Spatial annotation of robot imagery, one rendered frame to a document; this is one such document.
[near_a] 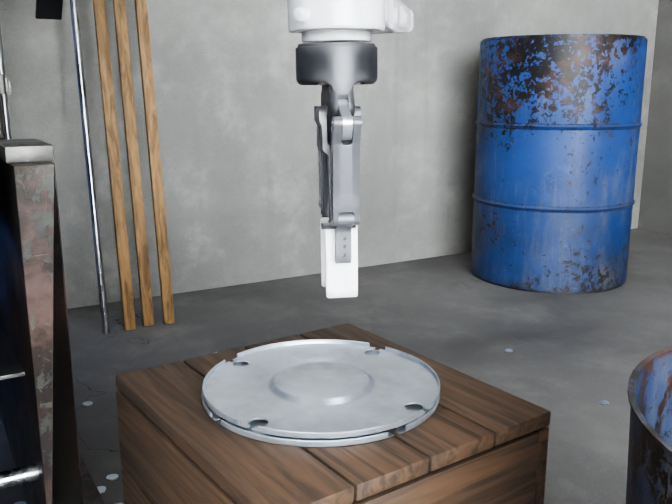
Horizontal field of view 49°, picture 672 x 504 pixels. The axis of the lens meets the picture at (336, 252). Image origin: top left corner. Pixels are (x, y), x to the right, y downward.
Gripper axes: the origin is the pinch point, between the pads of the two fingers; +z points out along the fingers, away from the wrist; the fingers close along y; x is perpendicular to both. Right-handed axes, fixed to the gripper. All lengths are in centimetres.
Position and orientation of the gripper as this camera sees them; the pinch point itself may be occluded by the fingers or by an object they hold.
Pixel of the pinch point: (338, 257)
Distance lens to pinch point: 71.9
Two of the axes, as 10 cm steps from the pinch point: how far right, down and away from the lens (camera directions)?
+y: 1.3, 2.2, -9.7
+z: 0.1, 9.7, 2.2
